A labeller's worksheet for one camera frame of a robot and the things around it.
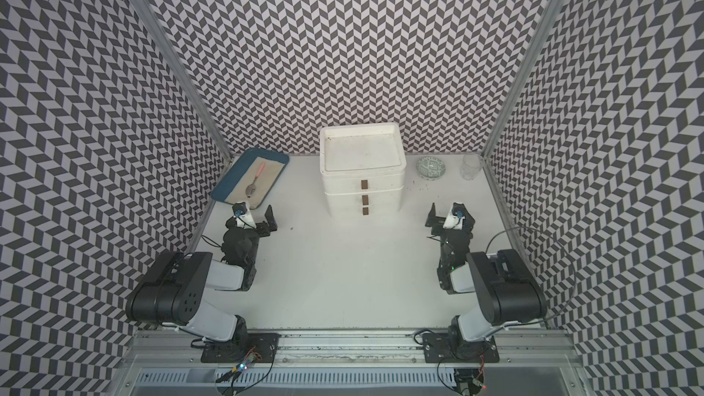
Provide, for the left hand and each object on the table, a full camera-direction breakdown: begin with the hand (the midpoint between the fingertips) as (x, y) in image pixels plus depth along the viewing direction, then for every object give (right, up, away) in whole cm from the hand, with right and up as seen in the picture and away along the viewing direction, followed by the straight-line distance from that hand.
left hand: (256, 209), depth 91 cm
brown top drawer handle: (+36, +8, -6) cm, 38 cm away
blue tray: (-18, +11, +20) cm, 29 cm away
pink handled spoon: (-8, +7, +15) cm, 19 cm away
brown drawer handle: (+36, +4, -1) cm, 37 cm away
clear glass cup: (+80, +15, +20) cm, 84 cm away
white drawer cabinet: (+36, +14, -8) cm, 39 cm away
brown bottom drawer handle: (+36, -1, +5) cm, 37 cm away
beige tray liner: (-7, +8, +17) cm, 20 cm away
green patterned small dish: (+64, +15, +21) cm, 69 cm away
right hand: (+64, 0, -2) cm, 64 cm away
